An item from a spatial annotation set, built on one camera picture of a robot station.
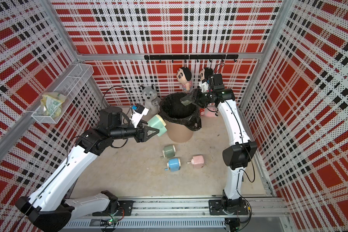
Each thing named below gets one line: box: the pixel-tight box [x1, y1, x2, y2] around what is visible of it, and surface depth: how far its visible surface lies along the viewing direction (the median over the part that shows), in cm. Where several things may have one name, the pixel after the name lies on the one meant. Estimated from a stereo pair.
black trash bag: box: [159, 92, 203, 131], surface depth 88 cm
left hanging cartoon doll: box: [176, 66, 193, 92], surface depth 95 cm
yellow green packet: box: [40, 91, 67, 119], surface depth 65 cm
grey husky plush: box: [140, 84, 162, 116], surface depth 109 cm
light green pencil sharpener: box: [146, 114, 168, 137], surface depth 63 cm
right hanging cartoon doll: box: [199, 67, 214, 93], surface depth 77 cm
